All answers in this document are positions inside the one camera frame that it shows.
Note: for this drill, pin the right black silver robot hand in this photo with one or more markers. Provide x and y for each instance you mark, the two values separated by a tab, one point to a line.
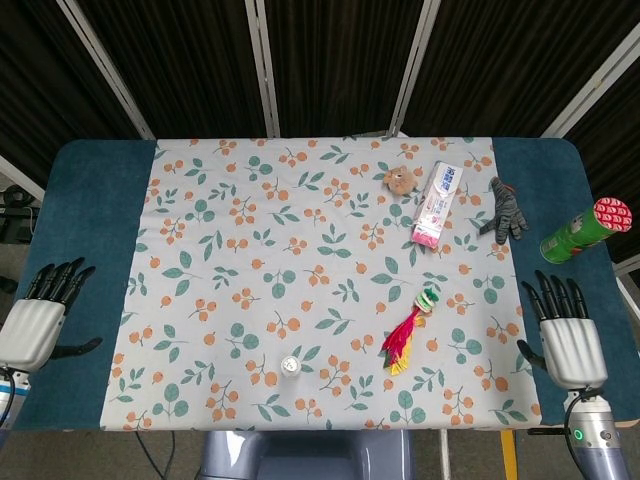
572	350

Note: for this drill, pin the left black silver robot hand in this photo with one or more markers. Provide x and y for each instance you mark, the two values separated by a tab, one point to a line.
30	330

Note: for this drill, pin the colourful feather shuttlecock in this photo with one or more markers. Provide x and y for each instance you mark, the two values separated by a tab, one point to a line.
400	340

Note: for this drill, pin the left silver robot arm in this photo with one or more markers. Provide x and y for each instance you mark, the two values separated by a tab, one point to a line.
17	392

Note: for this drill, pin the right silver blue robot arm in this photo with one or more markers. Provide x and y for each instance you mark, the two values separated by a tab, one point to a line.
595	450

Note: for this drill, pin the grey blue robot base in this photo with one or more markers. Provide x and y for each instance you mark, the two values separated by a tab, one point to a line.
300	455

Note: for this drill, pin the orange fruit patterned tablecloth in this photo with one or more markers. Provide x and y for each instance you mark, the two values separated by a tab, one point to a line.
300	250

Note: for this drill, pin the green can with red lid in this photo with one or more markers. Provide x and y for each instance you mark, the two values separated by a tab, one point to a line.
575	235

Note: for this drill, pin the black equipment on floor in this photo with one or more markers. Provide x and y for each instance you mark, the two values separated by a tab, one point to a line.
12	200

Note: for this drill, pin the dark blue table cover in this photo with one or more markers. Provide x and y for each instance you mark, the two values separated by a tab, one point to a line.
90	210

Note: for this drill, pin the white table leg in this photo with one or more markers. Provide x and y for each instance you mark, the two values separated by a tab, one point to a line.
445	455

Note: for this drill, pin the small brown plush toy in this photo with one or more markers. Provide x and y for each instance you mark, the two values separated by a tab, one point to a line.
400	181

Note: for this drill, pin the small white foil-capped bottle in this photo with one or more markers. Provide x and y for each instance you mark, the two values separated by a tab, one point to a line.
290	366

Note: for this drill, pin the dark folding screen white frames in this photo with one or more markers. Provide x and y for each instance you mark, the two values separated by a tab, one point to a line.
175	60

